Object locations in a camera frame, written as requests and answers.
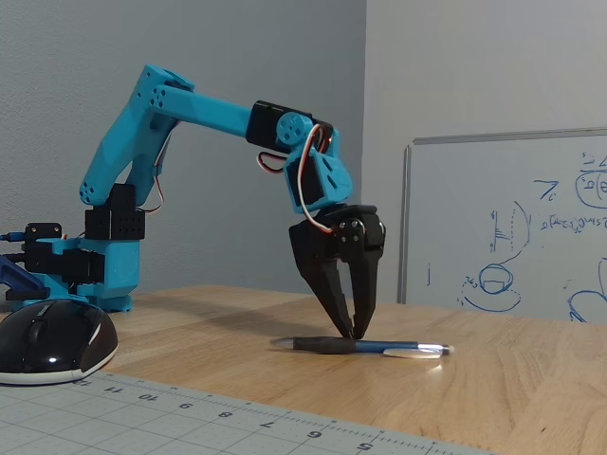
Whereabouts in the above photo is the black computer mouse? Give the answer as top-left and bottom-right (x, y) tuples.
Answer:
(0, 302), (120, 386)

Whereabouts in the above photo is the white red servo cable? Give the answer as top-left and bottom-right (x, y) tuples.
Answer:
(258, 123), (340, 236)

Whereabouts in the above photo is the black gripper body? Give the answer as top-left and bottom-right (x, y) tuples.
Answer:
(287, 202), (386, 275)

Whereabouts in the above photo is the blue pen with black grip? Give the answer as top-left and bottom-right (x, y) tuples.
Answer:
(268, 335), (456, 362)

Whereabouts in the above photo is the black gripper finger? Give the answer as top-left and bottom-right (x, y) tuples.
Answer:
(347, 247), (381, 339)
(302, 257), (356, 339)

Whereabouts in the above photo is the dark blue table clamp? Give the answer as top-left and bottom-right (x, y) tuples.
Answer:
(0, 255), (52, 304)

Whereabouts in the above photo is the whiteboard with blue drawings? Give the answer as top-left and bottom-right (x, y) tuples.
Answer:
(396, 126), (607, 326)

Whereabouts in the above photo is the grey cutting mat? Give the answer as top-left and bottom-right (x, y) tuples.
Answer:
(0, 372), (494, 455)

